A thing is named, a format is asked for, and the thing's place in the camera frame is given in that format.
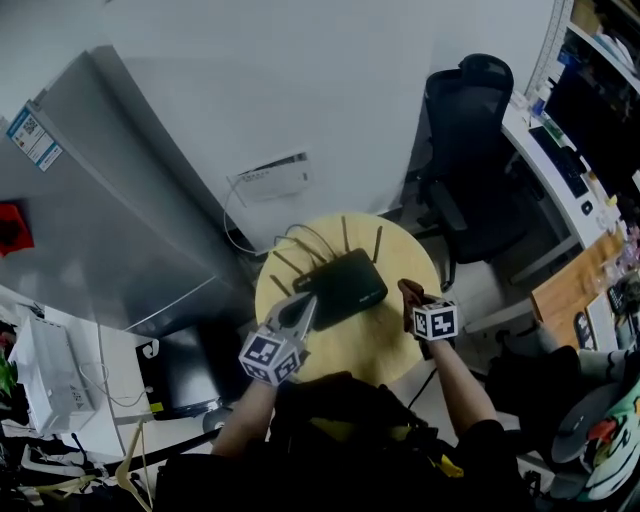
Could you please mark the black router with antennas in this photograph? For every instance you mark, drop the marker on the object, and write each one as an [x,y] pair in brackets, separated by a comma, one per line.
[345,285]

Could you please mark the person's right forearm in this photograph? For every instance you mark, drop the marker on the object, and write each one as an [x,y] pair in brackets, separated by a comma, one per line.
[465,395]

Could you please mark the white green patterned plush toy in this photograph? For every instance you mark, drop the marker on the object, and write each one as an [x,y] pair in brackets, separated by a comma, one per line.
[620,450]

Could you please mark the white carton box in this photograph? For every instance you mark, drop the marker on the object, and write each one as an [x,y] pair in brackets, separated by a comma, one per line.
[50,380]

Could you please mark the person's left forearm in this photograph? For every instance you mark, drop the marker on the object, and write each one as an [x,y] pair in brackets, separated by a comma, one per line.
[245,420]

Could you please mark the green potted plant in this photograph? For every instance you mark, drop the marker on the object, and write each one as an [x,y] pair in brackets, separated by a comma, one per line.
[7,375]

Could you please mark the black white printed case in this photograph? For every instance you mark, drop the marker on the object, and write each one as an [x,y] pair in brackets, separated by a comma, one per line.
[584,330]

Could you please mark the white storage shelf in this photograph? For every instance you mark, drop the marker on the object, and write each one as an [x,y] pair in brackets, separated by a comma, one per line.
[555,30]

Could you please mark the round wooden side table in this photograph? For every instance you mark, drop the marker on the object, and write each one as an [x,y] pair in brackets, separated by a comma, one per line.
[370,345]

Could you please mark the red paper decoration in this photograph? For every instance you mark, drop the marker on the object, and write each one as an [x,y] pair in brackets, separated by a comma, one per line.
[15,230]

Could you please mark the grey cap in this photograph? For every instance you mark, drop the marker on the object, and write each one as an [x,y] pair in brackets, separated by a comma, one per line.
[580,425]

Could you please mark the black mesh office chair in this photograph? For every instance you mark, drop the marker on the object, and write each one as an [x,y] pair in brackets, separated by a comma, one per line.
[465,150]

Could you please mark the black computer monitor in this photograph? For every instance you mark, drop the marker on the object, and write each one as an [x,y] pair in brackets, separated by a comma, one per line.
[590,130]

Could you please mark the black coat rack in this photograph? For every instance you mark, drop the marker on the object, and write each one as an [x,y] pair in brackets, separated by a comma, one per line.
[175,448]

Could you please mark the black computer mouse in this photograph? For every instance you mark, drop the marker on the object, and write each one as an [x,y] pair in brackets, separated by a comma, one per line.
[586,207]

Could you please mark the silver refrigerator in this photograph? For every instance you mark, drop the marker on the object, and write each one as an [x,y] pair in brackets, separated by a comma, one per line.
[100,225]

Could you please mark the wooden clothes hanger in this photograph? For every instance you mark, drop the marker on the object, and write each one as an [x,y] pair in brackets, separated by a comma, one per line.
[65,486]
[125,470]

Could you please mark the black chair with jacket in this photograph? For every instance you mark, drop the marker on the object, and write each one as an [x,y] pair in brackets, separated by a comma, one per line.
[530,395]

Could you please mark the person's black clothing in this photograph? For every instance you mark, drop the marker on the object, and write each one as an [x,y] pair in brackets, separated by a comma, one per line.
[340,465]

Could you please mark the black box with white logo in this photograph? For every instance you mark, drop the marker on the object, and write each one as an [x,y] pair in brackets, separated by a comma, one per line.
[185,370]

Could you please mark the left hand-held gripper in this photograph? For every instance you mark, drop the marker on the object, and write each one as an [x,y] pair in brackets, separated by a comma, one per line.
[265,355]

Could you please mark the black keyboard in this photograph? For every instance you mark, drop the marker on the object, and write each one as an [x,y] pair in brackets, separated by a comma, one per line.
[560,162]

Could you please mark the orange wooden desk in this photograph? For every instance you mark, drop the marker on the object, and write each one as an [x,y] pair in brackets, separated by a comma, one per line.
[565,295]

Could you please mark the blue white label sticker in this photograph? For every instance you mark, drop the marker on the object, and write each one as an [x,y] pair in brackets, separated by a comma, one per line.
[34,136]

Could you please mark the white computer desk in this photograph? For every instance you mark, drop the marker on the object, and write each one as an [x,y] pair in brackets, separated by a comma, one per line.
[540,155]

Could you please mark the brown knitted cloth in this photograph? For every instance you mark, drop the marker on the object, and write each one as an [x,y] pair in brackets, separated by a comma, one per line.
[412,295]

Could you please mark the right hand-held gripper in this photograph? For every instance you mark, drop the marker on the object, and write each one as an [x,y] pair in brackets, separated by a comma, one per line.
[440,322]

